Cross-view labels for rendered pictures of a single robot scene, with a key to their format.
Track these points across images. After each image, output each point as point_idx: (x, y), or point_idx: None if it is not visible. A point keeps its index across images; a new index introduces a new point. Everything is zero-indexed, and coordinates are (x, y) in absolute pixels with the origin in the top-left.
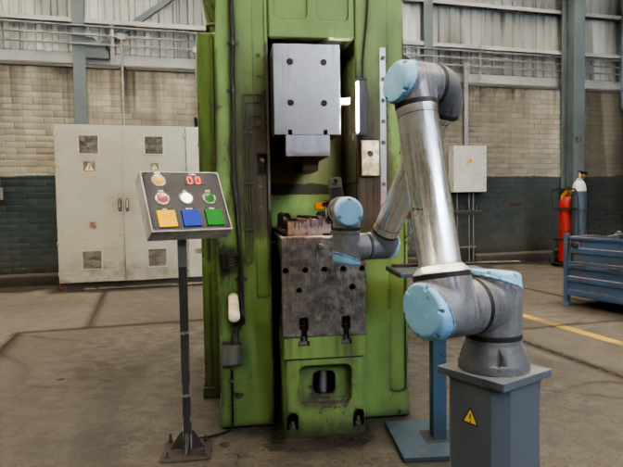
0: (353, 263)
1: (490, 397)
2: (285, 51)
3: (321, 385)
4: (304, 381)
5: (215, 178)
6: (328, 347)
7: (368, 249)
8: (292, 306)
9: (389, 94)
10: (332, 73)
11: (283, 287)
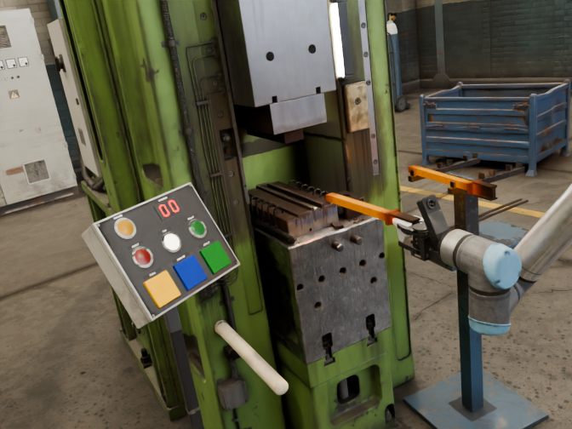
0: (507, 330)
1: None
2: None
3: (343, 392)
4: (328, 397)
5: (192, 192)
6: (355, 356)
7: (516, 303)
8: (312, 325)
9: None
10: (317, 2)
11: (300, 308)
